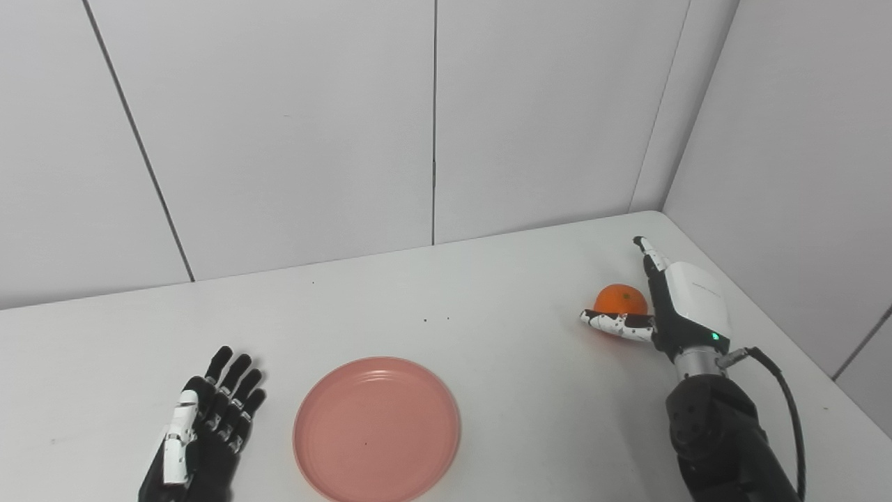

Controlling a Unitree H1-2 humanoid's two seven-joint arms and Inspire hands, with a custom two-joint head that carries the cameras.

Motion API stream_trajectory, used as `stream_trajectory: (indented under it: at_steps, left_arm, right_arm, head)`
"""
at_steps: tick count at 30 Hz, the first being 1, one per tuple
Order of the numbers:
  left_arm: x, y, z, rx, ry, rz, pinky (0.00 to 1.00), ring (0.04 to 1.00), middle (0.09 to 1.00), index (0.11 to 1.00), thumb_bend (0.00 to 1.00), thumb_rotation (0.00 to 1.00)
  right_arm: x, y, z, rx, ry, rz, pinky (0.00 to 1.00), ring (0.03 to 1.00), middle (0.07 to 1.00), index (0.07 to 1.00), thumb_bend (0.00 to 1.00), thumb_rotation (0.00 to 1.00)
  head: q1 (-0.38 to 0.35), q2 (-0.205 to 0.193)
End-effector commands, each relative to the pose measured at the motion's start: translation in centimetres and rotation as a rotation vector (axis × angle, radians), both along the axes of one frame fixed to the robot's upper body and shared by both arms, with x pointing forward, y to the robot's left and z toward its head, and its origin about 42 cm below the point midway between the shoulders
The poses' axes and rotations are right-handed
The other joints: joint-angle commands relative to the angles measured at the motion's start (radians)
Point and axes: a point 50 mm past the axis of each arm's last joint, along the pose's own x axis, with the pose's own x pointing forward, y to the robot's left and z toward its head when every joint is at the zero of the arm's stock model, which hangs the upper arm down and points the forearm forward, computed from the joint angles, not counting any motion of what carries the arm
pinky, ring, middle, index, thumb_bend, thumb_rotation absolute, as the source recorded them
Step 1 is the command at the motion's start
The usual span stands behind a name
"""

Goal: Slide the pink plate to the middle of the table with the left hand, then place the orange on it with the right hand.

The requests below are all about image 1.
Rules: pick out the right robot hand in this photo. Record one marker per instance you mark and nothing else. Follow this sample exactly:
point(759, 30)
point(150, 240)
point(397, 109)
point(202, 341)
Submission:
point(683, 307)

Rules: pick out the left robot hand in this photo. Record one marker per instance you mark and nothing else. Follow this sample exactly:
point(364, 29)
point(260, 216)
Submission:
point(202, 439)

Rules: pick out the orange fruit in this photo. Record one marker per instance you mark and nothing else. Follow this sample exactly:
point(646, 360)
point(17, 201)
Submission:
point(620, 300)

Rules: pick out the pink plate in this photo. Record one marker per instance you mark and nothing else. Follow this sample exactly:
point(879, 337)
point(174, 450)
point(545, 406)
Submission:
point(376, 430)

